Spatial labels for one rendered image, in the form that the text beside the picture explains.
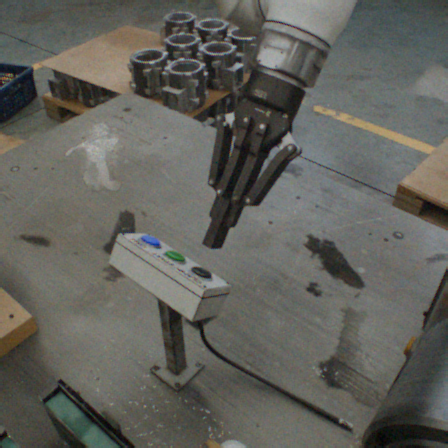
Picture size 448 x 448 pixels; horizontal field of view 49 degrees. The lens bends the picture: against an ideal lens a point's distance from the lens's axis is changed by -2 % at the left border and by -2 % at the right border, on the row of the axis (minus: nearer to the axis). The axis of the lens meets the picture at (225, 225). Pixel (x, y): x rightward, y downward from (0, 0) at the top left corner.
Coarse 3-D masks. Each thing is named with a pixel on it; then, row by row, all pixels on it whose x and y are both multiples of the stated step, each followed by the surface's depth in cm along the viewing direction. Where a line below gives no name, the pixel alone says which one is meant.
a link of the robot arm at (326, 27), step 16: (272, 0) 59; (288, 0) 57; (304, 0) 56; (320, 0) 56; (336, 0) 57; (352, 0) 58; (272, 16) 59; (288, 16) 58; (304, 16) 57; (320, 16) 57; (336, 16) 58; (320, 32) 58; (336, 32) 60
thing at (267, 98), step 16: (256, 80) 61; (272, 80) 60; (256, 96) 61; (272, 96) 60; (288, 96) 60; (304, 96) 62; (240, 112) 65; (256, 112) 63; (272, 112) 62; (288, 112) 61; (256, 128) 63; (272, 128) 62; (288, 128) 62; (272, 144) 63
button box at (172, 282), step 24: (120, 240) 72; (120, 264) 72; (144, 264) 70; (168, 264) 68; (192, 264) 72; (144, 288) 70; (168, 288) 67; (192, 288) 65; (216, 288) 67; (192, 312) 65; (216, 312) 70
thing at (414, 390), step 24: (432, 336) 58; (432, 360) 53; (408, 384) 52; (432, 384) 49; (384, 408) 52; (408, 408) 48; (432, 408) 46; (384, 432) 50; (408, 432) 48; (432, 432) 45
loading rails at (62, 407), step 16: (64, 384) 71; (48, 400) 71; (64, 400) 70; (80, 400) 69; (64, 416) 69; (80, 416) 69; (96, 416) 68; (0, 432) 65; (64, 432) 72; (80, 432) 67; (96, 432) 67; (112, 432) 66
